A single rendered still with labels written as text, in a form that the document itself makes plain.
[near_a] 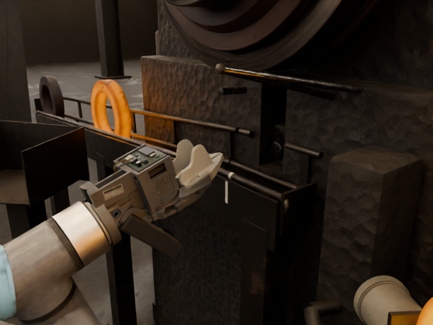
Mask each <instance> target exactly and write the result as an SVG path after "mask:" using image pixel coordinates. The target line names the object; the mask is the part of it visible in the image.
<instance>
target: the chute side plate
mask: <svg viewBox="0 0 433 325"><path fill-rule="evenodd" d="M35 118H36V122H37V123H42V124H58V125H66V126H74V125H72V124H68V123H65V122H62V121H59V120H57V119H52V118H50V117H47V116H44V115H41V114H38V113H35ZM84 133H85V139H86V151H87V157H88V158H90V159H92V160H94V161H96V156H95V152H97V153H99V154H100V155H102V156H103V157H104V162H105V166H107V167H109V168H111V169H113V167H114V166H115V164H114V162H113V161H114V160H115V159H118V158H119V157H121V156H123V155H125V154H127V153H128V152H130V151H132V150H134V149H136V148H137V147H138V146H135V145H133V144H130V143H126V142H124V141H120V140H117V139H114V138H111V137H108V136H105V135H102V134H99V133H96V132H93V131H90V130H86V129H84ZM226 181H227V182H228V194H227V203H226ZM190 206H193V207H195V208H197V209H199V210H202V211H203V212H205V213H206V214H208V215H210V216H212V217H213V218H215V219H216V220H218V221H220V222H222V223H224V224H225V225H227V226H229V227H230V228H232V229H234V230H235V231H237V232H239V233H241V234H242V218H244V219H246V220H248V221H249V222H251V223H253V224H255V225H257V226H259V227H261V228H263V229H264V230H266V231H267V249H268V250H269V251H271V252H273V253H275V252H276V245H277V233H278V209H279V202H278V201H276V200H274V199H271V198H269V197H266V196H265V195H262V194H261V193H258V192H256V191H254V190H251V189H249V188H247V187H245V186H242V185H241V184H238V183H236V182H234V181H231V180H229V179H227V178H225V177H223V176H221V175H218V174H216V175H215V177H214V179H213V180H212V183H211V185H210V186H209V187H208V189H207V190H206V191H205V192H204V194H203V195H202V196H201V197H200V198H199V199H197V200H196V201H195V202H193V203H192V204H190Z"/></svg>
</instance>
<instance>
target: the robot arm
mask: <svg viewBox="0 0 433 325"><path fill-rule="evenodd" d="M223 158H224V156H223V154H222V153H220V152H218V153H212V154H208V153H207V151H206V149H205V148H204V147H203V146H202V145H201V144H198V145H196V146H195V147H194V146H193V145H192V144H191V142H190V141H189V140H187V139H184V140H182V141H180V142H179V143H178V145H177V156H176V157H175V159H174V160H173V161H172V160H171V156H170V155H166V154H164V153H162V152H160V151H158V150H155V149H153V148H151V147H149V146H146V145H145V144H143V145H141V146H139V147H137V148H136V149H134V150H132V151H130V152H128V153H127V154H125V155H123V156H121V157H119V158H118V159H115V160H114V161H113V162H114V164H115V166H114V167H113V170H114V174H112V175H110V176H109V177H107V178H105V179H103V180H101V181H100V182H98V183H96V184H94V185H93V184H92V183H90V182H89V181H88V182H86V183H84V184H83V185H81V186H79V188H80V189H81V192H82V194H83V195H84V198H85V200H83V202H79V201H78V202H76V203H75V204H73V205H71V206H70V207H68V208H67V209H65V210H63V211H61V212H59V213H58V214H56V215H54V216H53V217H52V218H49V219H48V220H46V221H44V222H42V223H40V224H39V225H37V226H36V227H34V228H32V229H31V230H28V231H27V232H25V233H23V234H22V235H20V236H18V237H16V238H15V239H13V240H11V241H10V242H8V243H6V244H4V245H3V246H2V245H0V325H14V324H10V323H7V322H3V321H4V320H6V319H7V318H9V317H10V318H12V317H13V316H16V317H17V318H18V319H19V321H20V322H21V324H22V325H101V322H100V320H99V318H98V316H96V314H95V313H94V312H93V311H92V310H91V308H90V306H89V304H88V303H87V302H86V299H85V298H84V296H83V295H82V293H81V291H80V289H79V288H78V286H77V285H76V283H75V281H74V280H73V278H72V277H71V276H72V275H73V274H75V273H77V272H78V271H79V270H81V269H82V268H83V267H86V266H87V265H89V264H90V263H92V262H93V261H94V260H96V259H98V258H99V257H100V256H102V255H104V254H105V253H106V252H108V251H109V250H110V245H111V246H114V245H115V244H117V243H118V242H120V241H121V240H122V237H121V234H120V231H119V229H120V230H121V231H123V232H125V233H127V234H129V235H131V236H132V237H134V238H136V239H138V240H140V241H142V242H144V243H146V244H147V245H149V246H151V247H152V249H153V250H154V251H155V252H157V253H164V254H166V255H168V256H170V257H174V256H175V255H176V254H177V252H178V251H179V249H180V247H181V243H179V242H178V241H177V240H176V239H174V236H173V234H172V233H171V232H170V231H169V230H167V229H165V228H158V227H157V226H155V225H154V224H152V223H150V222H151V221H152V220H154V221H156V220H157V219H165V218H166V217H168V216H170V215H173V214H174V213H176V212H179V211H180V210H182V209H183V208H185V207H186V206H188V205H190V204H192V203H193V202H195V201H196V200H197V199H199V198H200V197H201V196H202V195H203V194H204V192H205V191H206V190H207V189H208V187H209V186H210V185H211V183H212V180H213V179H214V177H215V175H216V174H217V172H218V170H219V168H220V166H221V164H222V161H223ZM115 167H116V168H117V169H116V172H115ZM179 186H181V188H180V189H179Z"/></svg>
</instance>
